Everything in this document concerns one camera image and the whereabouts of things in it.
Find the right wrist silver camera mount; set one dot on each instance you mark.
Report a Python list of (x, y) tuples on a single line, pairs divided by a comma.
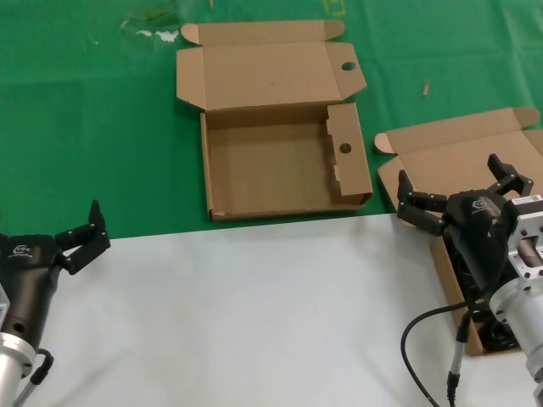
[(526, 229)]

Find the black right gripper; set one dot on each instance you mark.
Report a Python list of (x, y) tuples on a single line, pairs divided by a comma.
[(477, 233)]

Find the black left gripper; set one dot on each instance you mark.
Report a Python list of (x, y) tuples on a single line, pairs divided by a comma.
[(29, 271)]

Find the wrist silver camera mount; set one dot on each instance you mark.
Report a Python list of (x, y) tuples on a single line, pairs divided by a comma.
[(3, 307), (526, 229)]

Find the open cardboard box round hole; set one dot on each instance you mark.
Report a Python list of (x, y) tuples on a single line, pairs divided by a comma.
[(271, 169)]

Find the left wrist silver camera mount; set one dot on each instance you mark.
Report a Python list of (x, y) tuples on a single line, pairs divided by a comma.
[(3, 307)]

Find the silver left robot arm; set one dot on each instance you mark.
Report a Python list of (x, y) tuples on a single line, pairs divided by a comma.
[(12, 364)]

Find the white paper scrap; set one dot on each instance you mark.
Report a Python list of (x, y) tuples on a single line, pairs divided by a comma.
[(168, 36)]

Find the green table mat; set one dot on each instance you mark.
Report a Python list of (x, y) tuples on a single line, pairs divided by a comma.
[(85, 127)]

